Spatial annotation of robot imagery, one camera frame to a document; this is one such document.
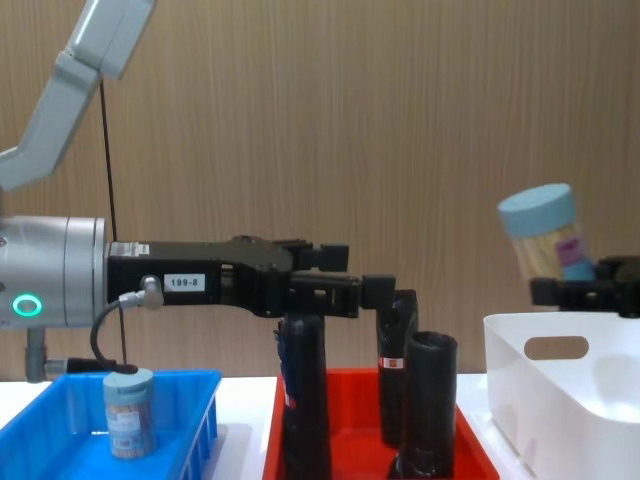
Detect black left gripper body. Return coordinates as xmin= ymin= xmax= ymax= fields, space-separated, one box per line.
xmin=106 ymin=235 xmax=297 ymax=319

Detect toothpick jar with blue lid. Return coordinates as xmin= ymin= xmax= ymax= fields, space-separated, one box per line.
xmin=497 ymin=182 xmax=597 ymax=284
xmin=102 ymin=366 xmax=155 ymax=460

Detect black bag roll red label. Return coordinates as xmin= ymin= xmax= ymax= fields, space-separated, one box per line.
xmin=376 ymin=288 xmax=419 ymax=449

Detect red plastic bin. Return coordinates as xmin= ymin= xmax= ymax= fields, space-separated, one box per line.
xmin=261 ymin=368 xmax=502 ymax=480

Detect blue plastic bin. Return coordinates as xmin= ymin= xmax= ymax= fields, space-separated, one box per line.
xmin=0 ymin=368 xmax=223 ymax=480

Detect short cable with silver plug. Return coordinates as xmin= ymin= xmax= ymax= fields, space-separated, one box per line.
xmin=89 ymin=275 xmax=165 ymax=374

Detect white plastic bin with handle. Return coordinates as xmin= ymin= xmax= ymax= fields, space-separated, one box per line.
xmin=482 ymin=311 xmax=640 ymax=480

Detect thin long black cable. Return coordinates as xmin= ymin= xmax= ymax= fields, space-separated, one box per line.
xmin=98 ymin=77 xmax=139 ymax=376

